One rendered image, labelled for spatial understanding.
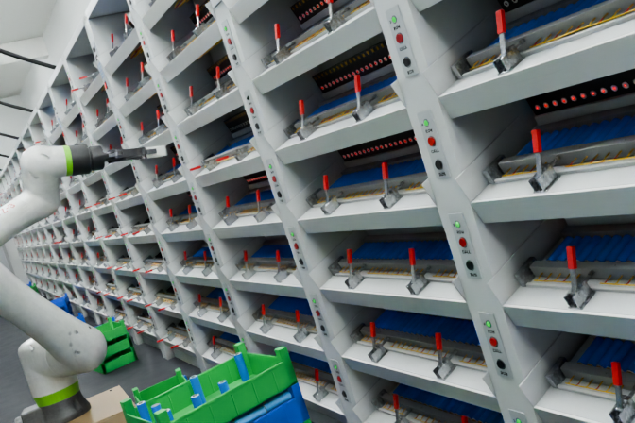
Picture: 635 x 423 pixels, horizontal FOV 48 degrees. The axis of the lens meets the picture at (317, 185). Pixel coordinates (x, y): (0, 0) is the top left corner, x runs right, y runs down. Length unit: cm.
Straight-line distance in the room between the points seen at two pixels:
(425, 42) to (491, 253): 38
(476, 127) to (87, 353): 124
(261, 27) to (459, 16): 73
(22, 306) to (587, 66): 147
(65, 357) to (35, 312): 16
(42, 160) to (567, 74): 157
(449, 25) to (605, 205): 43
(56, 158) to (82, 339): 54
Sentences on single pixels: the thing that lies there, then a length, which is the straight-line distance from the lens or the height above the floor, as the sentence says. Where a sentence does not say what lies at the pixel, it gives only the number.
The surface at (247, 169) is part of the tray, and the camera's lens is 206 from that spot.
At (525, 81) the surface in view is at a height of 85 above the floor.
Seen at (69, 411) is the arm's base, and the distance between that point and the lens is 221.
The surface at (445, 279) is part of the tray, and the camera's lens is 147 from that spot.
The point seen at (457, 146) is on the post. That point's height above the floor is 78.
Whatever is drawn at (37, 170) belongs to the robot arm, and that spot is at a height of 103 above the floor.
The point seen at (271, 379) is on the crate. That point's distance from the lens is 150.
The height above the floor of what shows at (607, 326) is 48.
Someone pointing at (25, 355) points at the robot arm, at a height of 54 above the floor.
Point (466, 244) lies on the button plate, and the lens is 129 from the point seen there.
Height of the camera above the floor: 87
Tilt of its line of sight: 4 degrees down
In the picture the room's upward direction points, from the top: 18 degrees counter-clockwise
